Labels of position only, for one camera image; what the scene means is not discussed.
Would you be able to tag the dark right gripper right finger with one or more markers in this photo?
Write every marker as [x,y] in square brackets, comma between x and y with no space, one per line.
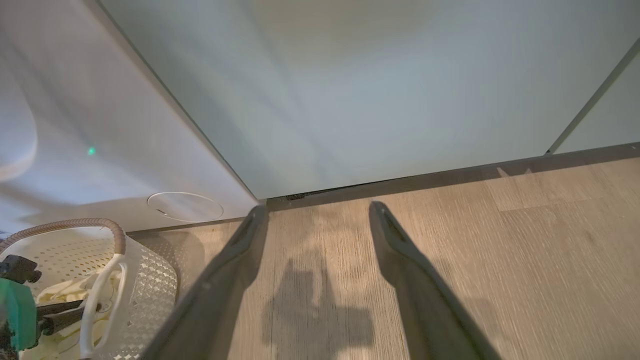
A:
[425,310]

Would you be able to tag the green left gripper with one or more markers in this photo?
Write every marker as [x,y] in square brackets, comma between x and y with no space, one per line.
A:
[17,315]

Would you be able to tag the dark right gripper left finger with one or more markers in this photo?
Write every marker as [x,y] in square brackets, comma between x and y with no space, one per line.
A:
[215,310]

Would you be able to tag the cream yellow garment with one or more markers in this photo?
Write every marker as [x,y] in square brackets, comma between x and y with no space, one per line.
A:
[65,290]

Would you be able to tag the white perforated basket brown rim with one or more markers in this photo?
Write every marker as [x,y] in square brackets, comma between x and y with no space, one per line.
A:
[150,290]

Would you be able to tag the white front-load washing machine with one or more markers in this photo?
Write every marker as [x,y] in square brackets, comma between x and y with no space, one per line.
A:
[100,100]

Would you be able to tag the large pale green cabinet door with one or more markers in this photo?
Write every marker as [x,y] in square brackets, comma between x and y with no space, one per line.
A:
[350,100]

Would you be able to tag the round white filter cover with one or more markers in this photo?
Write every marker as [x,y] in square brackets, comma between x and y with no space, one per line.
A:
[185,206]

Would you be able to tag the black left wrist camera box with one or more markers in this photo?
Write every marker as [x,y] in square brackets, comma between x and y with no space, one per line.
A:
[17,267]

